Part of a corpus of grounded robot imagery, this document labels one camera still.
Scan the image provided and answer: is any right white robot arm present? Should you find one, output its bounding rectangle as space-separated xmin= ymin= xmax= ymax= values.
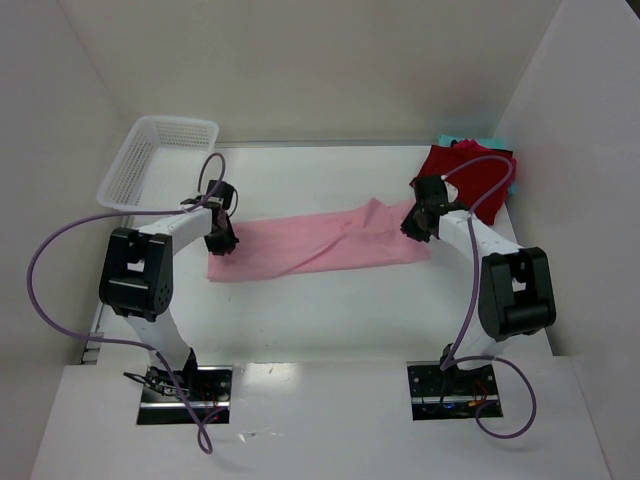
xmin=401 ymin=175 xmax=556 ymax=389

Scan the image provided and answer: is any teal t shirt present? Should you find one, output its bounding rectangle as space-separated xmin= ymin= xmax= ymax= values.
xmin=435 ymin=132 xmax=519 ymax=198

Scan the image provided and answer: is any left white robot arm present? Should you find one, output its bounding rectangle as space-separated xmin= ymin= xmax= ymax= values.
xmin=99 ymin=182 xmax=239 ymax=396

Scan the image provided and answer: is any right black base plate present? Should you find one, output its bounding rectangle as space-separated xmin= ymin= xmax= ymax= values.
xmin=407 ymin=362 xmax=503 ymax=421

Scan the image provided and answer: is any pink t shirt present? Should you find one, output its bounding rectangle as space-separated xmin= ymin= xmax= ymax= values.
xmin=207 ymin=198 xmax=430 ymax=283

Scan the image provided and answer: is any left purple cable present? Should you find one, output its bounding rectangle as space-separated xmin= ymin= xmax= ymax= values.
xmin=26 ymin=151 xmax=229 ymax=455

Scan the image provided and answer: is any white plastic basket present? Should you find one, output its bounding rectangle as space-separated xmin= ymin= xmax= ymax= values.
xmin=96 ymin=116 xmax=219 ymax=215

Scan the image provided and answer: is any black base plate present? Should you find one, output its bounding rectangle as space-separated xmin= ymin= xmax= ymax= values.
xmin=127 ymin=366 xmax=233 ymax=426
xmin=407 ymin=362 xmax=503 ymax=421

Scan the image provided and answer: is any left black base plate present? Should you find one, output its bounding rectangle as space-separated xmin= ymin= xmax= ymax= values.
xmin=127 ymin=366 xmax=233 ymax=426

